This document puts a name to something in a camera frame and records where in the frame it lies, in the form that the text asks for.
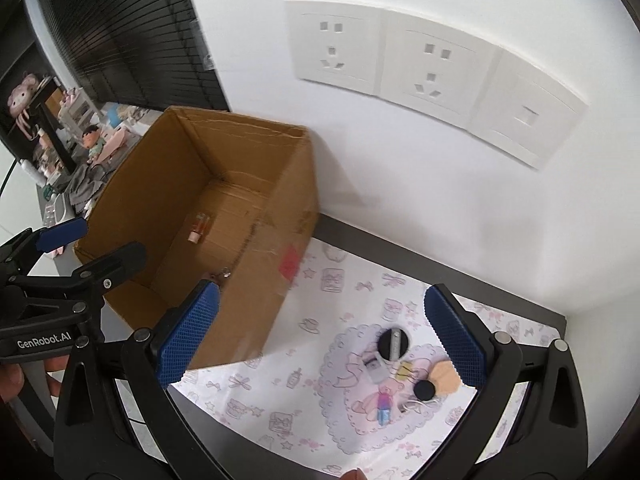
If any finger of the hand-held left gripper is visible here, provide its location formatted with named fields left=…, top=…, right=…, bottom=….
left=0, top=217, right=90, bottom=281
left=12, top=241, right=147, bottom=311

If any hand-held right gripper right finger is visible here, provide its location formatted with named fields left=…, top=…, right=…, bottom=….
left=410, top=284, right=588, bottom=480

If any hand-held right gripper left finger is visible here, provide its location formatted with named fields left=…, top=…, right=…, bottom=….
left=52, top=280, right=233, bottom=480

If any orange makeup sponge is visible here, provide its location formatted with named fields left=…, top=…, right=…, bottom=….
left=429, top=360, right=462, bottom=395

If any large black round lid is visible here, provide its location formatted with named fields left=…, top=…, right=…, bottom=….
left=376, top=327, right=410, bottom=362

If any white cable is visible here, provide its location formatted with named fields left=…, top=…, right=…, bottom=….
left=400, top=395, right=441, bottom=413

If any brown cardboard box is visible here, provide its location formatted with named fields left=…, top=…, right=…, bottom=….
left=74, top=106, right=321, bottom=372

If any person's left hand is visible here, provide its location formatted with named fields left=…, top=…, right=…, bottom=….
left=0, top=357, right=68, bottom=403

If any grey cloth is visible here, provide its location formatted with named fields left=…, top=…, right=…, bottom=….
left=67, top=165, right=116, bottom=211

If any small pink capped bottle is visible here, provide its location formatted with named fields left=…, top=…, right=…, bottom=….
left=189, top=212, right=211, bottom=243

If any dark-haired doll figurine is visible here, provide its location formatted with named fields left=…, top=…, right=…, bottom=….
left=80, top=127, right=106, bottom=166

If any pink printed table mat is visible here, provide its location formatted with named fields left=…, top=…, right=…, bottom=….
left=170, top=237, right=563, bottom=476

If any pink plush toy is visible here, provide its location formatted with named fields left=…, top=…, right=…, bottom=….
left=7, top=72, right=41, bottom=136

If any black window blind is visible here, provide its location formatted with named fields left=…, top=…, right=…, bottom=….
left=37, top=0, right=231, bottom=113

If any black shelf frame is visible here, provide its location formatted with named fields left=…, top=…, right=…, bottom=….
left=27, top=82, right=76, bottom=176

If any white wall data port panel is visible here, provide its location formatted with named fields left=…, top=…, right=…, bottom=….
left=470, top=50, right=590, bottom=171

